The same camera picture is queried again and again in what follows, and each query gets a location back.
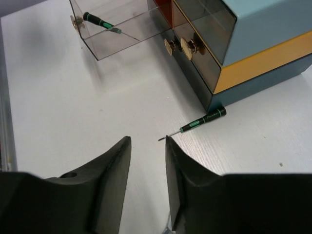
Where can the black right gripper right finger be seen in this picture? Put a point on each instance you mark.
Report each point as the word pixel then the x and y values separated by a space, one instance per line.
pixel 203 202

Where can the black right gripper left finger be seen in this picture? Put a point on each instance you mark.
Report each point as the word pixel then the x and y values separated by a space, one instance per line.
pixel 86 200

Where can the small black green precision screwdriver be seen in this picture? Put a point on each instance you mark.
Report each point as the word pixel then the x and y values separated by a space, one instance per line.
pixel 99 22

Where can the small precision screwdriver by cabinet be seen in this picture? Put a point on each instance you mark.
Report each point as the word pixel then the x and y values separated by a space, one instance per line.
pixel 211 116

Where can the teal drawer cabinet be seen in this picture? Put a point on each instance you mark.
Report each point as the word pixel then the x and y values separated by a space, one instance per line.
pixel 271 43

